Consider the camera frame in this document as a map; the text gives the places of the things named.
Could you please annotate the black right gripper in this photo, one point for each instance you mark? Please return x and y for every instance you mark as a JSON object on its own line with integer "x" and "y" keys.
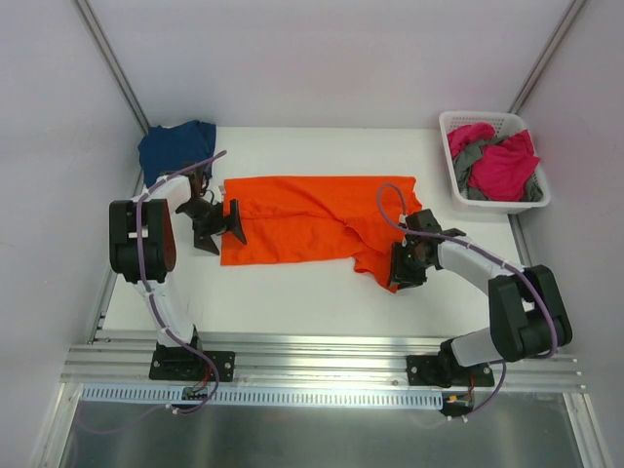
{"x": 407, "y": 260}

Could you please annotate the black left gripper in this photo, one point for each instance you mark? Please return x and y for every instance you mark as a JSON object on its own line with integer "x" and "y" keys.
{"x": 217, "y": 226}

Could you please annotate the orange t shirt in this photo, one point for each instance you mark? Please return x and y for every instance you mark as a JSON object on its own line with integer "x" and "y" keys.
{"x": 293, "y": 219}

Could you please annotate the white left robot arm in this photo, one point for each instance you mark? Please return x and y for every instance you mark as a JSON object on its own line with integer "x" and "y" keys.
{"x": 142, "y": 249}

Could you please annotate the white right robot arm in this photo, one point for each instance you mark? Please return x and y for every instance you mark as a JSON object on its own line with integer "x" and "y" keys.
{"x": 527, "y": 317}

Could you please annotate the blue folded t shirt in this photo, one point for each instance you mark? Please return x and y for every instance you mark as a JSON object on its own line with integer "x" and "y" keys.
{"x": 166, "y": 150}

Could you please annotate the grey t shirt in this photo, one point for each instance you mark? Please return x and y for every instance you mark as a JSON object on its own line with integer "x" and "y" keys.
{"x": 468, "y": 166}

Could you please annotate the pink t shirt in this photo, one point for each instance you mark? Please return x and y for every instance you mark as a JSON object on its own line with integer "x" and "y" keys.
{"x": 502, "y": 166}

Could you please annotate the white plastic basket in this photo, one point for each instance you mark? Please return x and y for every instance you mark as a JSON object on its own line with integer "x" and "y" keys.
{"x": 492, "y": 163}

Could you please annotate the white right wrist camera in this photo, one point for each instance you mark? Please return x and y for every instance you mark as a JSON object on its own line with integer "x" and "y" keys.
{"x": 403, "y": 223}

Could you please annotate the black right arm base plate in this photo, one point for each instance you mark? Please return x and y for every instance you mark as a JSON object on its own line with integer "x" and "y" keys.
{"x": 443, "y": 371}

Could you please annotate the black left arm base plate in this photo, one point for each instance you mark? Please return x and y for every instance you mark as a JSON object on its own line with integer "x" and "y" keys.
{"x": 177, "y": 364}

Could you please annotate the aluminium front mounting rail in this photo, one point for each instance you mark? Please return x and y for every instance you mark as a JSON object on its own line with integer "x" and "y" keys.
{"x": 316, "y": 361}

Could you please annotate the white slotted cable duct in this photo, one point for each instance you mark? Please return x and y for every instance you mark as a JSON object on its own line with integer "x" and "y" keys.
{"x": 265, "y": 397}

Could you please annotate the left corner aluminium post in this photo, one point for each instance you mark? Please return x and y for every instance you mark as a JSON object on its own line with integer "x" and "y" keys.
{"x": 89, "y": 17}

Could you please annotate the corner aluminium post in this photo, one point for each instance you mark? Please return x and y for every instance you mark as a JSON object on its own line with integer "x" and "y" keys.
{"x": 571, "y": 15}
{"x": 89, "y": 17}

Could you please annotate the right corner aluminium post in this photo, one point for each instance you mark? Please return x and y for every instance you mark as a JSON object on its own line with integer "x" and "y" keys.
{"x": 571, "y": 15}

